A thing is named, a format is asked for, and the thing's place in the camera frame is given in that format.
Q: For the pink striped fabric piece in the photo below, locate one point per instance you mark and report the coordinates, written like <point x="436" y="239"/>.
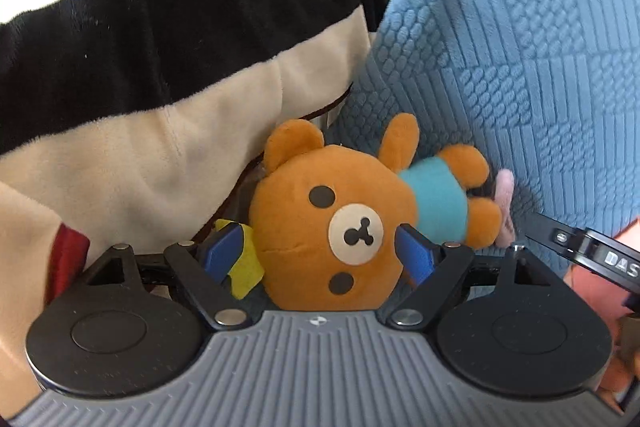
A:
<point x="503" y="194"/>

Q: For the striped plush blanket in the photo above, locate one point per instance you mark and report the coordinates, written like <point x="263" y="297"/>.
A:
<point x="132" y="121"/>

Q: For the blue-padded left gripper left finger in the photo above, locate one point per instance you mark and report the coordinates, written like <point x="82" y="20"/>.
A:
<point x="200" y="272"/>

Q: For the person hand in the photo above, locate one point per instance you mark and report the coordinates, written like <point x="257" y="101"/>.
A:
<point x="624" y="365"/>

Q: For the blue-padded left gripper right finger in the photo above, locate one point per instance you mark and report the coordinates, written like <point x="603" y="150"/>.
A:
<point x="436" y="274"/>

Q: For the brown bear plush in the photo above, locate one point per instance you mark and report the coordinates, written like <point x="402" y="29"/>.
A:
<point x="322" y="221"/>

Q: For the blue textured chair cover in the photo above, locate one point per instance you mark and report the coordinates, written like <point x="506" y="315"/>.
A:
<point x="548" y="89"/>

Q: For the pink cardboard box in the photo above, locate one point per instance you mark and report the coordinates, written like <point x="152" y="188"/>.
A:
<point x="608" y="300"/>

